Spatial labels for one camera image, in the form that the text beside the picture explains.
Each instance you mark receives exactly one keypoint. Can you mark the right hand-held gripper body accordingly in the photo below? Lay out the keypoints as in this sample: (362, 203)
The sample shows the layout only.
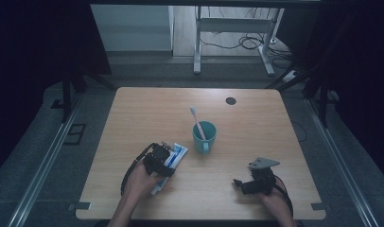
(261, 179)

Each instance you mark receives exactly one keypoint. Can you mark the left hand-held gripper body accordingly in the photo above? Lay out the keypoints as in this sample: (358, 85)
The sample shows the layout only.
(155, 159)

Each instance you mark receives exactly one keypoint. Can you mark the white and blue toothpaste tube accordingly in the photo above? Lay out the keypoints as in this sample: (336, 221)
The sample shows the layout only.
(177, 154)

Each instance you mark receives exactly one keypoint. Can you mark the teal cup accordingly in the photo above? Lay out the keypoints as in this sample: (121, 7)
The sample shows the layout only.
(204, 138)

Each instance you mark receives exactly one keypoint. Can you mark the white toothbrush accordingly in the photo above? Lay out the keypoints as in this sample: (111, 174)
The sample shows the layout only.
(197, 121)

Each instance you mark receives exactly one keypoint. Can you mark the person's right hand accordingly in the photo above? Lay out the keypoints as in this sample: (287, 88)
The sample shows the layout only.
(275, 201)

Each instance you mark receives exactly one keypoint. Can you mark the person's left hand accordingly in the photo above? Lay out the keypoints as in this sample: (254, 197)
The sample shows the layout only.
(141, 183)

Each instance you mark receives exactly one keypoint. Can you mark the dark round table grommet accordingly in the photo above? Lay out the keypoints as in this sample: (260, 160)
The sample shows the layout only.
(230, 101)

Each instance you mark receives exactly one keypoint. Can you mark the black metal stand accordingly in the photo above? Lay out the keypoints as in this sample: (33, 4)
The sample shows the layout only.
(322, 101)
(66, 94)

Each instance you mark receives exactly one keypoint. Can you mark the white power strip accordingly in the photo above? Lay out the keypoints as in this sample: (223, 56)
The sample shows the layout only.
(291, 76)

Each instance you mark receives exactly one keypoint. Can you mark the white cabinet panel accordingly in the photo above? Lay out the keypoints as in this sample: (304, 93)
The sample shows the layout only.
(130, 28)

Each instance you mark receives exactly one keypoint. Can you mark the dark curtain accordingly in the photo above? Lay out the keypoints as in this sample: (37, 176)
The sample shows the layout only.
(363, 63)
(29, 47)

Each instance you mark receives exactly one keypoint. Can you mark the metal floor rail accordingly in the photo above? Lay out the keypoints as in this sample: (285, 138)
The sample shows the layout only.
(338, 160)
(45, 160)

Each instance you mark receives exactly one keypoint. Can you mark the white desk frame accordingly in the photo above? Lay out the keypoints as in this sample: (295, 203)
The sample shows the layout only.
(234, 25)

